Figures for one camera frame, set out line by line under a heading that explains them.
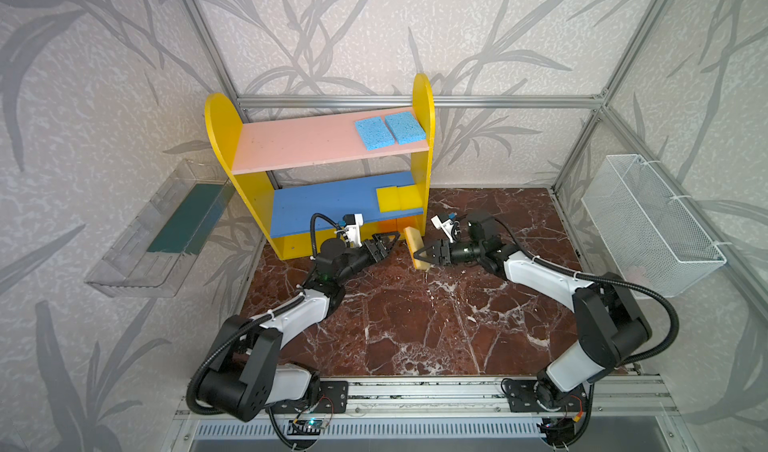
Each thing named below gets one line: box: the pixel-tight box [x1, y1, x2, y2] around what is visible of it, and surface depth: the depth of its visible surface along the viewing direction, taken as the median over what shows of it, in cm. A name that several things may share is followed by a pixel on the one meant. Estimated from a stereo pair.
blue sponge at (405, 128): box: [385, 111, 427, 145], surface depth 79 cm
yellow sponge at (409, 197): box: [397, 184, 423, 211], surface depth 98 cm
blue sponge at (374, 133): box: [354, 116, 395, 151], surface depth 78 cm
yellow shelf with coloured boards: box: [204, 74, 436, 261], surface depth 80 cm
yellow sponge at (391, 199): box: [376, 186, 409, 213], surface depth 97 cm
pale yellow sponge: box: [403, 226, 431, 270], surface depth 80 cm
